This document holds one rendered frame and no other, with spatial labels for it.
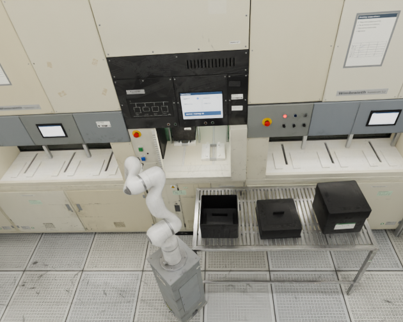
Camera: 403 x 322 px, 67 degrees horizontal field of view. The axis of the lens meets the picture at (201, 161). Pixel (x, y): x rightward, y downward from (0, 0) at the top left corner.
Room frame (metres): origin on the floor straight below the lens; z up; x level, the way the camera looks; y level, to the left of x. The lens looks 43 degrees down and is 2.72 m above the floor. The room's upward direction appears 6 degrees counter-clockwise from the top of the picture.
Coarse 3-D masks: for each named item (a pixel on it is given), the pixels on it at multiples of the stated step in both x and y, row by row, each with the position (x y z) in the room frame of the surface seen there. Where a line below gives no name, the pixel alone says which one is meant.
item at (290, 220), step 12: (264, 204) 1.45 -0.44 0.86; (276, 204) 1.43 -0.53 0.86; (288, 204) 1.42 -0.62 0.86; (264, 216) 1.34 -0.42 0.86; (276, 216) 1.33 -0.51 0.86; (288, 216) 1.32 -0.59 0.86; (264, 228) 1.24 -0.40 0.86; (276, 228) 1.23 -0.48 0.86; (288, 228) 1.22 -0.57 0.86; (300, 228) 1.21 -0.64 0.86
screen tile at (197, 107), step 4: (192, 96) 1.80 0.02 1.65; (196, 96) 1.80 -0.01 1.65; (184, 100) 1.80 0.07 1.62; (188, 100) 1.80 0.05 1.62; (192, 100) 1.80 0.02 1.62; (196, 100) 1.80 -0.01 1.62; (200, 100) 1.79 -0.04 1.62; (196, 104) 1.80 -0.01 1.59; (200, 104) 1.79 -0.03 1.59; (184, 108) 1.81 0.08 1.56; (188, 108) 1.80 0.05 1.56; (192, 108) 1.80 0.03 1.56; (196, 108) 1.80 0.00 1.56; (200, 108) 1.79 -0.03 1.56
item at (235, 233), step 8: (208, 200) 1.54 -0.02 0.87; (216, 200) 1.53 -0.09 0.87; (224, 200) 1.52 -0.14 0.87; (232, 200) 1.52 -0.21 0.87; (200, 208) 1.42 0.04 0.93; (208, 208) 1.54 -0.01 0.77; (216, 208) 1.53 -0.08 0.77; (224, 208) 1.52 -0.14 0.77; (232, 208) 1.51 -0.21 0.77; (200, 216) 1.35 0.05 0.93; (208, 216) 1.46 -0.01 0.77; (216, 216) 1.45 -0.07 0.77; (224, 216) 1.45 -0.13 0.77; (232, 216) 1.44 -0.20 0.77; (200, 224) 1.28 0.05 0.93; (208, 224) 1.27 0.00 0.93; (216, 224) 1.26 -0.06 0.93; (224, 224) 1.25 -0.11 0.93; (232, 224) 1.25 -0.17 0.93; (208, 232) 1.27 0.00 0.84; (216, 232) 1.26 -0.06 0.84; (224, 232) 1.25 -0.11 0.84; (232, 232) 1.25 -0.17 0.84
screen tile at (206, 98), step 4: (204, 96) 1.79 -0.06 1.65; (208, 96) 1.79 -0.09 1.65; (212, 96) 1.78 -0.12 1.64; (220, 96) 1.78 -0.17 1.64; (204, 100) 1.79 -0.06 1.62; (208, 100) 1.79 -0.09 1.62; (212, 100) 1.78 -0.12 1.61; (216, 100) 1.78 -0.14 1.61; (220, 100) 1.78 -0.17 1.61; (212, 104) 1.78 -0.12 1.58; (216, 104) 1.78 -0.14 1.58; (220, 104) 1.78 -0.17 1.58; (204, 108) 1.79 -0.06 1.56; (208, 108) 1.79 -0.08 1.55; (212, 108) 1.78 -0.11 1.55; (216, 108) 1.78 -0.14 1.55; (220, 108) 1.78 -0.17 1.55
